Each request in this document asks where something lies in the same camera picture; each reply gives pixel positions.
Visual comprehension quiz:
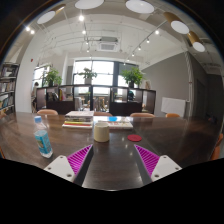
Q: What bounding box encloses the flat book with blue lid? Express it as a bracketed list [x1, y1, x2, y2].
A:
[94, 116, 133, 129]

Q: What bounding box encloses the ceiling air conditioner unit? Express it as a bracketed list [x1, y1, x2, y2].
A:
[98, 37, 118, 52]

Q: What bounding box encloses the middle potted plant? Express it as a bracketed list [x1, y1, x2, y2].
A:
[80, 68, 97, 84]

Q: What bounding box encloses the left potted plant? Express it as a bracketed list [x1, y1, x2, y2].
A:
[43, 68, 62, 87]

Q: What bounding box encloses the red round coaster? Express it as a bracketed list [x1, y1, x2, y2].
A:
[127, 134, 142, 142]

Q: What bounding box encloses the tall bookshelf at left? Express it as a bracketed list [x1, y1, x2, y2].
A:
[0, 62, 20, 115]

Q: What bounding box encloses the cream ceramic cup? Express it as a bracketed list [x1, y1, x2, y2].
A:
[94, 122, 109, 142]

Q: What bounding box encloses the tan chair middle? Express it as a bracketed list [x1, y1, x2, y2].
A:
[94, 112, 113, 117]

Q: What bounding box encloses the clear water bottle blue label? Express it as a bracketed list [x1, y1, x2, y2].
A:
[34, 116, 53, 158]

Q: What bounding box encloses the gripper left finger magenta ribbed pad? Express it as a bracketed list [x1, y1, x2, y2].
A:
[43, 143, 95, 187]

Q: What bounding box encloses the right potted plant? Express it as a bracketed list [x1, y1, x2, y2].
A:
[121, 67, 143, 88]

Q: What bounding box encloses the potted plant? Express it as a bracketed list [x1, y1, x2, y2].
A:
[80, 68, 97, 84]
[121, 67, 143, 88]
[43, 68, 62, 87]

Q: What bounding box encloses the white board against wall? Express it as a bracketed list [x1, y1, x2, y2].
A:
[161, 97, 186, 117]

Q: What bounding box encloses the tan chair far left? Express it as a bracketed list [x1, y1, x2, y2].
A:
[37, 109, 58, 115]

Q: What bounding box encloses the orange chair far right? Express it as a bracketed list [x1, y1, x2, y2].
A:
[166, 113, 180, 118]

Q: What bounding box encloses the stack of books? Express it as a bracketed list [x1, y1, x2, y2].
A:
[63, 111, 94, 129]

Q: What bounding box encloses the dark open shelving unit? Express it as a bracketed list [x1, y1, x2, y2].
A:
[36, 84, 156, 116]

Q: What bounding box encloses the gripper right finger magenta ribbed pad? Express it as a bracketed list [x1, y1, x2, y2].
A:
[133, 144, 183, 186]

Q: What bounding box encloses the tan chair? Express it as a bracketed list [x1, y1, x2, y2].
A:
[130, 112, 155, 118]
[37, 109, 58, 115]
[94, 112, 113, 117]

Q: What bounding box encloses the tan chair right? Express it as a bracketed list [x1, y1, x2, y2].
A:
[130, 112, 155, 118]

